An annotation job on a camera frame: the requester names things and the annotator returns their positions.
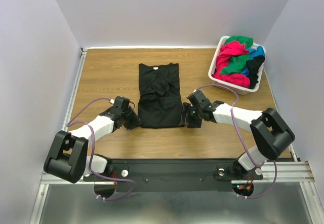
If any black t shirt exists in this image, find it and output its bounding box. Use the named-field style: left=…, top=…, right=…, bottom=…
left=138, top=63, right=182, bottom=129
left=246, top=55, right=265, bottom=89

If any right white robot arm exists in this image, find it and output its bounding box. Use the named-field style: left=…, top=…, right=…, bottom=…
left=181, top=90, right=295, bottom=180

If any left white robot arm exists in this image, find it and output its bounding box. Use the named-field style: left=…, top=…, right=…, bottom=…
left=44, top=96, right=139, bottom=183

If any green t shirt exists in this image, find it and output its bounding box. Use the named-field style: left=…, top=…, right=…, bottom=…
left=217, top=35, right=254, bottom=75

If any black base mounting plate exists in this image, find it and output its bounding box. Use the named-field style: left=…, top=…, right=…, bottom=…
left=84, top=159, right=263, bottom=197

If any pink t shirt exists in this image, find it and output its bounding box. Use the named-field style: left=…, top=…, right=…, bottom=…
left=212, top=41, right=251, bottom=88

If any black t shirt in basket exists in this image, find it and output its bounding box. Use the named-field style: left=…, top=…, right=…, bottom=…
left=246, top=55, right=265, bottom=89

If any blue t shirt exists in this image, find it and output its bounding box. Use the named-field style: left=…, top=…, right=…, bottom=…
left=241, top=46, right=265, bottom=76

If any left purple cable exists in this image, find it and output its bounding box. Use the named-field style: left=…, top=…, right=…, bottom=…
left=66, top=97, right=137, bottom=201

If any purple cable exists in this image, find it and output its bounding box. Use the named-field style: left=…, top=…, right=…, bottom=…
left=66, top=97, right=137, bottom=201
left=192, top=84, right=278, bottom=200

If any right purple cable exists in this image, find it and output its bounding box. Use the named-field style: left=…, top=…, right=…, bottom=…
left=192, top=84, right=278, bottom=200

